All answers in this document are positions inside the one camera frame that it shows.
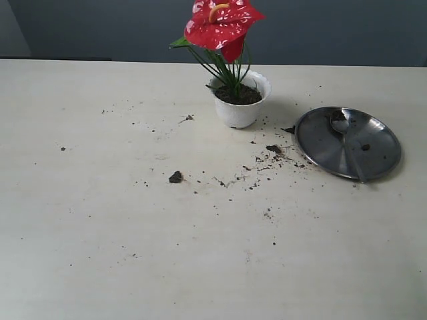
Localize dark soil clump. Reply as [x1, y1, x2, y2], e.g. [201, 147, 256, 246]
[169, 171, 183, 183]

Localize round steel plate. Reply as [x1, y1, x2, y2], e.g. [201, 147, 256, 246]
[294, 107, 402, 181]

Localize soil clump near plate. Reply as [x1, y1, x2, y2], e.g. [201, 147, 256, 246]
[266, 145, 283, 155]

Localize red artificial anthurium flower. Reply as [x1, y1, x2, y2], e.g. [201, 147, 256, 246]
[169, 0, 265, 105]

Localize white plastic flower pot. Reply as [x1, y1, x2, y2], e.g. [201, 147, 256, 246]
[208, 71, 272, 129]

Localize metal spoon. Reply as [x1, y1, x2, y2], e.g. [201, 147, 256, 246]
[329, 108, 368, 184]

